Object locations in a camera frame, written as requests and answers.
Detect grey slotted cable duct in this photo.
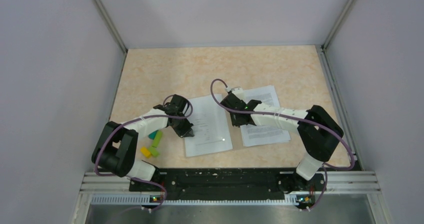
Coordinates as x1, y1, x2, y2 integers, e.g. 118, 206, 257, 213
91, 194, 299, 206

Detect small green block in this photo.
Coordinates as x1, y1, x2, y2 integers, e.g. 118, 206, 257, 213
148, 146, 160, 157

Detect teal block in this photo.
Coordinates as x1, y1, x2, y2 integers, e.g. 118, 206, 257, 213
148, 131, 158, 140

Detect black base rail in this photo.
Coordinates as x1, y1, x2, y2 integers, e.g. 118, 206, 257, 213
129, 168, 325, 201

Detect printed text paper sheet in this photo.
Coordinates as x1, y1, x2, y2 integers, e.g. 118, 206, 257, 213
240, 85, 291, 147

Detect beige file folder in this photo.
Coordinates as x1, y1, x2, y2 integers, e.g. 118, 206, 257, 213
183, 86, 292, 157

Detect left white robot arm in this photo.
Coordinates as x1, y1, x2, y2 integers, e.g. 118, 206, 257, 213
91, 94, 194, 191

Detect yellow block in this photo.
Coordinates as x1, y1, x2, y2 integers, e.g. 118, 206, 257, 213
140, 146, 152, 158

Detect form paper sheet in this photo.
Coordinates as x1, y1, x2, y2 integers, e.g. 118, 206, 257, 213
184, 95, 233, 157

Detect long green block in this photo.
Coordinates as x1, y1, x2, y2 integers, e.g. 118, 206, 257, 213
151, 130, 163, 148

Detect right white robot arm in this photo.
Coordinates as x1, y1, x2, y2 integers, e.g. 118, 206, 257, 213
219, 91, 344, 190

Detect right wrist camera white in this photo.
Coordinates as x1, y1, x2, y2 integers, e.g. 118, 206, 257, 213
225, 87, 246, 101

